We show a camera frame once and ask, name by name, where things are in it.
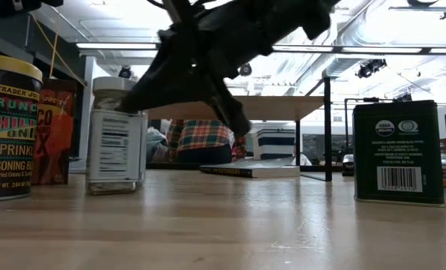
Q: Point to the small black white device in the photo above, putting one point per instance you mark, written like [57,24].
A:
[348,165]

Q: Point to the pile of grey white laundry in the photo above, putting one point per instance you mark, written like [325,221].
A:
[156,146]

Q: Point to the black rig frame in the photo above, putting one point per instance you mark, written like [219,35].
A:
[177,165]

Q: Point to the yellow-lidded chili onion seasoning jar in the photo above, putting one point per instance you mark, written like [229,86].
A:
[9,127]

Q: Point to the black ceiling spotlights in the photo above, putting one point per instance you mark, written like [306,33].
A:
[370,68]

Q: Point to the ceiling light strip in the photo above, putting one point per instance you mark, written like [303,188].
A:
[380,50]
[305,48]
[115,45]
[445,50]

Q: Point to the black ceiling lamp fixture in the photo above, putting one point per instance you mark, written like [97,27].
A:
[421,3]

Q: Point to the wooden shelf with black legs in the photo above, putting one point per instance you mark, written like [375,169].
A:
[282,108]

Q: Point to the dark green pepper tin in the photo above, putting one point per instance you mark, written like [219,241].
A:
[399,150]

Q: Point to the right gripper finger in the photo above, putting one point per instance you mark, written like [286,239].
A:
[155,90]
[230,112]

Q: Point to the person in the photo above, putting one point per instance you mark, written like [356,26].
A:
[200,138]
[303,161]

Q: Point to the white-lidded glass seasoning jar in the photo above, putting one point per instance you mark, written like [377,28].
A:
[114,150]

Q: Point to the round black ceiling camera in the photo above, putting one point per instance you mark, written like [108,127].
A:
[125,72]
[246,69]

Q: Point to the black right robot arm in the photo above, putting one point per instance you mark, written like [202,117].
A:
[301,15]

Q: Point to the white navy striped box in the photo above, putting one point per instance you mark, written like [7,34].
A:
[275,144]

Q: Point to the black paperback book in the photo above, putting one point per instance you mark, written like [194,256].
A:
[252,170]

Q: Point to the ceiling air duct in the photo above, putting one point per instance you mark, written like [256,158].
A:
[339,67]

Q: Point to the orange taco seasoning packet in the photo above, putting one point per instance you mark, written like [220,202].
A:
[55,131]

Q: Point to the black pole with camera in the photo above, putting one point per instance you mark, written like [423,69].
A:
[404,96]

